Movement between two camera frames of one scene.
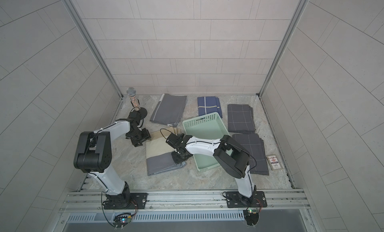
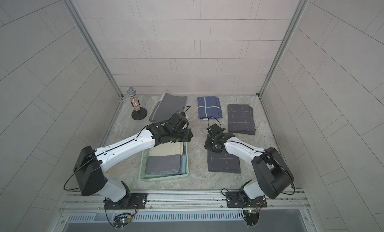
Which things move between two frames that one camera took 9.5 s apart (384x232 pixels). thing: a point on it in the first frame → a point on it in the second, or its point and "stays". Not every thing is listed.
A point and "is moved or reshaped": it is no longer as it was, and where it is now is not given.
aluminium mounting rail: [184, 201] stays
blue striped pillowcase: [207, 105] stays
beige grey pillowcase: [158, 152] stays
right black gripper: [176, 160] → [207, 145]
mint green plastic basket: [208, 126] → [143, 168]
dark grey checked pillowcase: [257, 163] is moved or reshaped
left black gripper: [147, 136] → [188, 136]
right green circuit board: [251, 216] stays
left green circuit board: [121, 220] stays
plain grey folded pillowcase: [169, 110] stays
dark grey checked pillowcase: [240, 118] stays
